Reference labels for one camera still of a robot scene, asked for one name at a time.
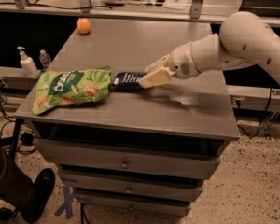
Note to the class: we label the top grey drawer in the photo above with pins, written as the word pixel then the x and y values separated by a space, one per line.
pixel 126 159

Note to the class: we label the clear plastic water bottle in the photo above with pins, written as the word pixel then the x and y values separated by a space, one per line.
pixel 44 58

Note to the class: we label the middle grey drawer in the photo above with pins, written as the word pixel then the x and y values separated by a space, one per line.
pixel 114 184

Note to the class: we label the bottom grey drawer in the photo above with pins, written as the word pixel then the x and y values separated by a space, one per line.
pixel 131 203

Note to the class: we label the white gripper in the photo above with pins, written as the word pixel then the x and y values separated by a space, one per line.
pixel 181 62

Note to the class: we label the green rice chip bag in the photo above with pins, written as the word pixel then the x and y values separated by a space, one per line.
pixel 57 89

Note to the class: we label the black shoe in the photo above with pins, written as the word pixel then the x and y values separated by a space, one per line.
pixel 43 187

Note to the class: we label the white pump soap bottle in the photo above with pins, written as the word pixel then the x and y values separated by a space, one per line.
pixel 27 63

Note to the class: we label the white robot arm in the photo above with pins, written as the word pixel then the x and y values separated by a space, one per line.
pixel 243 40

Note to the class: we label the brown trouser leg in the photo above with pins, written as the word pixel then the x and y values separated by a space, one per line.
pixel 16 187

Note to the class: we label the grey drawer cabinet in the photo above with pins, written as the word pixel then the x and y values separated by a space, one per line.
pixel 192 117

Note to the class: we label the orange fruit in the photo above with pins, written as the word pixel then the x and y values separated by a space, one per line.
pixel 83 26

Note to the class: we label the grey drawer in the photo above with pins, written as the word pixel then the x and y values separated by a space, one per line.
pixel 126 159
pixel 131 203
pixel 114 184

